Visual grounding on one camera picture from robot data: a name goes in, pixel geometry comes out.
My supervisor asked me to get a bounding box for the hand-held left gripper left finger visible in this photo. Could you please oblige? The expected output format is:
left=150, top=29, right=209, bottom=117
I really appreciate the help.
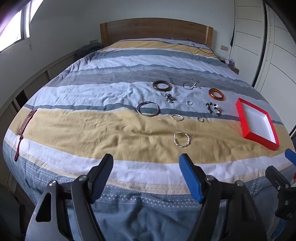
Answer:
left=24, top=153, right=114, bottom=241

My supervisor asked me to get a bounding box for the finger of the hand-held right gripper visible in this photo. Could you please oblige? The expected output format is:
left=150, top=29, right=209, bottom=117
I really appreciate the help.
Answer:
left=284, top=148, right=296, bottom=168
left=265, top=166, right=296, bottom=220

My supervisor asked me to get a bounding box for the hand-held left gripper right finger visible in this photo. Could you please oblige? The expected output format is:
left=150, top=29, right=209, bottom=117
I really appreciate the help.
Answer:
left=179, top=153, right=264, bottom=241

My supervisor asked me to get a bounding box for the red jewelry box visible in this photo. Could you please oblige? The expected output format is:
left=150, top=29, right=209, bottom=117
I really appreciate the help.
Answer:
left=235, top=98, right=280, bottom=151

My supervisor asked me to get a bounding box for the black and white beaded bracelet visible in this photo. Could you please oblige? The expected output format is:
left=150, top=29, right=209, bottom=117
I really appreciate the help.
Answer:
left=206, top=102, right=222, bottom=117

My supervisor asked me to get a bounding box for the amber bangle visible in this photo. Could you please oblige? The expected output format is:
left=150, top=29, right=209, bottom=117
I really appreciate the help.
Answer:
left=208, top=88, right=226, bottom=101

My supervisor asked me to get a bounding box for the thin dark hoop bangle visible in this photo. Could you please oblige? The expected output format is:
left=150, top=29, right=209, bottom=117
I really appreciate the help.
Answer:
left=136, top=101, right=160, bottom=117

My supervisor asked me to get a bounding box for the dark brown bangle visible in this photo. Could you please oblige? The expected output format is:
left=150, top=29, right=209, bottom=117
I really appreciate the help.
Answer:
left=153, top=80, right=173, bottom=92

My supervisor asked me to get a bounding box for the striped bed blanket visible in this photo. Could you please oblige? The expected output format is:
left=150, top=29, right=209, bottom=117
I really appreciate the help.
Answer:
left=2, top=38, right=295, bottom=241

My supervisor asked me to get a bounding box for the wooden side shelf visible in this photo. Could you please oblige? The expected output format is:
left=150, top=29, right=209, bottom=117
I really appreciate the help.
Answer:
left=0, top=50, right=78, bottom=163

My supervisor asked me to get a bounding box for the grey cloth bundle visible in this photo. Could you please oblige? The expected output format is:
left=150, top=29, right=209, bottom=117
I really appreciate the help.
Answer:
left=77, top=44, right=103, bottom=57

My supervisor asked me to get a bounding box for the white wardrobe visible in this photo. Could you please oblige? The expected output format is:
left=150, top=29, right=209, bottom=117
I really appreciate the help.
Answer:
left=229, top=0, right=296, bottom=132

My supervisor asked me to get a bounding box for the wooden headboard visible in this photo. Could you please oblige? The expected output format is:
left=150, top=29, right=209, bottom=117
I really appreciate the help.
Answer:
left=100, top=18, right=213, bottom=48

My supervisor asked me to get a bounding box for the window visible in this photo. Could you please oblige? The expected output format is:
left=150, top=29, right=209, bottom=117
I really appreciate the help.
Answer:
left=0, top=0, right=44, bottom=52

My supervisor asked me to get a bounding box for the large twisted silver bracelet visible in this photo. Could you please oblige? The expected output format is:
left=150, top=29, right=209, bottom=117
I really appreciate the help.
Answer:
left=173, top=131, right=192, bottom=147

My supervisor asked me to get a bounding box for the red leather strap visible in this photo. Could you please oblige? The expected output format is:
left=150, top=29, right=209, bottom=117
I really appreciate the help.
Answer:
left=14, top=109, right=37, bottom=161

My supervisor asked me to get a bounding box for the silver pearl necklace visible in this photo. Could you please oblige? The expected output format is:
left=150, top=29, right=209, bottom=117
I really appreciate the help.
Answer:
left=183, top=77, right=201, bottom=90

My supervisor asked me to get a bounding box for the black cable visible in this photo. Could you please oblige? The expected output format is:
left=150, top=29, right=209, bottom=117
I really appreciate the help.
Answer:
left=188, top=39, right=214, bottom=56

